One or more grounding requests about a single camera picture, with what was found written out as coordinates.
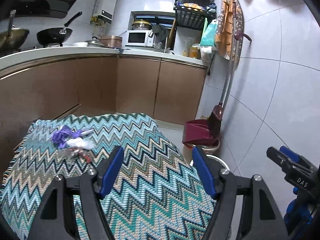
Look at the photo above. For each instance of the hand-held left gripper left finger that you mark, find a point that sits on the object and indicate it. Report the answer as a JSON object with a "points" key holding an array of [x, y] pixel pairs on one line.
{"points": [[113, 170]]}

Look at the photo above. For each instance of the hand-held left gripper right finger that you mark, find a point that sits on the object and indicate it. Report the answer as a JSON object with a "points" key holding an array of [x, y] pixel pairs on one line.
{"points": [[203, 172]]}

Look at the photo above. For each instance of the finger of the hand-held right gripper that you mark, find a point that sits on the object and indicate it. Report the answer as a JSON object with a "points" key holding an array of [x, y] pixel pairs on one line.
{"points": [[291, 153], [277, 156]]}

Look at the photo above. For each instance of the white trash bin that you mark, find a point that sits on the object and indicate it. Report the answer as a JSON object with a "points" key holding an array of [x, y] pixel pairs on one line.
{"points": [[215, 160]]}

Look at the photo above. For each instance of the clear plastic wrapper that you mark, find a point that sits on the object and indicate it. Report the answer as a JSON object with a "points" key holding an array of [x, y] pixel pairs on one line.
{"points": [[72, 153]]}

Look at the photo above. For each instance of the person's right hand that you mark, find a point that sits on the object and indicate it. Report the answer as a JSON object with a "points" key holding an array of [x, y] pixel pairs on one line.
{"points": [[292, 212]]}

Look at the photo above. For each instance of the zigzag knitted blanket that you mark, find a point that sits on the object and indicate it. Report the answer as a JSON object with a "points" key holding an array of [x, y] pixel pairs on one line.
{"points": [[150, 155]]}

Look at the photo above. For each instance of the maroon dustpan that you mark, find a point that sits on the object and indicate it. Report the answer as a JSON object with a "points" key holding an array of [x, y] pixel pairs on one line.
{"points": [[197, 131]]}

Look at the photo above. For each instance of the white translucent plastic bag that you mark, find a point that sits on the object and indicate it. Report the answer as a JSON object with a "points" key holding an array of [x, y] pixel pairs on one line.
{"points": [[77, 143]]}

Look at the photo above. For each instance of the maroon broom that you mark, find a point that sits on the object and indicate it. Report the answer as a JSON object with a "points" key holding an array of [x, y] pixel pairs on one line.
{"points": [[216, 117]]}

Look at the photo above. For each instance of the purple plastic bag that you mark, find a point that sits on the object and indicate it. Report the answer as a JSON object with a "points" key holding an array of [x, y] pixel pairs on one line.
{"points": [[62, 135]]}

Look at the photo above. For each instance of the brown kitchen base cabinet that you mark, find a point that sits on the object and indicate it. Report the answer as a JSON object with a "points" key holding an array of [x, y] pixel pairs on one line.
{"points": [[137, 85]]}

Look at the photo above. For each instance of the orange bottle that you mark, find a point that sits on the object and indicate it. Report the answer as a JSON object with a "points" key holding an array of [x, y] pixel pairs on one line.
{"points": [[192, 52]]}

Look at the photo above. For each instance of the brown rice cooker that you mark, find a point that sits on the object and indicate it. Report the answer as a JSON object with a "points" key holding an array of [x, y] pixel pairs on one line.
{"points": [[111, 41]]}

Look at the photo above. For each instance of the glass pot lid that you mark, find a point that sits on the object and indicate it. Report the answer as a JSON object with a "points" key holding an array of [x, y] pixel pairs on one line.
{"points": [[94, 42]]}

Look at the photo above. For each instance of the white bowl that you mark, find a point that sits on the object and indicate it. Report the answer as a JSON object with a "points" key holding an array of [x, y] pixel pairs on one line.
{"points": [[80, 44]]}

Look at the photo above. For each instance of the white microwave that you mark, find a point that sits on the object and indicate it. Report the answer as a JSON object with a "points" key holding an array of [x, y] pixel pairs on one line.
{"points": [[136, 38]]}

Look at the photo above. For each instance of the orange patterned apron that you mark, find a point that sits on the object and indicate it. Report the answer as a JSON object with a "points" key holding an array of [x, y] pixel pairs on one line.
{"points": [[225, 30]]}

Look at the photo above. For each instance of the teal bag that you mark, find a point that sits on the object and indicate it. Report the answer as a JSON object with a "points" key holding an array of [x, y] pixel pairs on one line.
{"points": [[208, 33]]}

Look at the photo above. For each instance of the wooden cutting board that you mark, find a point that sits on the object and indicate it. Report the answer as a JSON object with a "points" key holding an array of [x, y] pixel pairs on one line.
{"points": [[172, 35]]}

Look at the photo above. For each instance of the black kettle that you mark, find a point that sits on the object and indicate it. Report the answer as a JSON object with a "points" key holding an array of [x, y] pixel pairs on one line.
{"points": [[160, 31]]}

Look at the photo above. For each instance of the lidded golden pot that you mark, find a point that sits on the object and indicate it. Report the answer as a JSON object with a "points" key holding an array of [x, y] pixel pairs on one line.
{"points": [[141, 25]]}

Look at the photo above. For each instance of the black wok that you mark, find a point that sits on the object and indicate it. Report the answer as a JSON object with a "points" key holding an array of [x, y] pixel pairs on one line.
{"points": [[52, 35]]}

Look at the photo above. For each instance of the black dish rack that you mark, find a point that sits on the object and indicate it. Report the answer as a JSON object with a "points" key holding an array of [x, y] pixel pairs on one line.
{"points": [[190, 17]]}

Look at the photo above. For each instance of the kitchen window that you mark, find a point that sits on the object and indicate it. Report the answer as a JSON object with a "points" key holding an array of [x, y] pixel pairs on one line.
{"points": [[162, 20]]}

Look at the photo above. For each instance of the white water heater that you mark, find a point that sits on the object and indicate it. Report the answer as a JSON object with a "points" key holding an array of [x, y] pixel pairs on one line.
{"points": [[106, 5]]}

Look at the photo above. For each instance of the golden wok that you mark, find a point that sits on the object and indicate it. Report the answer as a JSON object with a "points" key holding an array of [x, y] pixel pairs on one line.
{"points": [[12, 36]]}

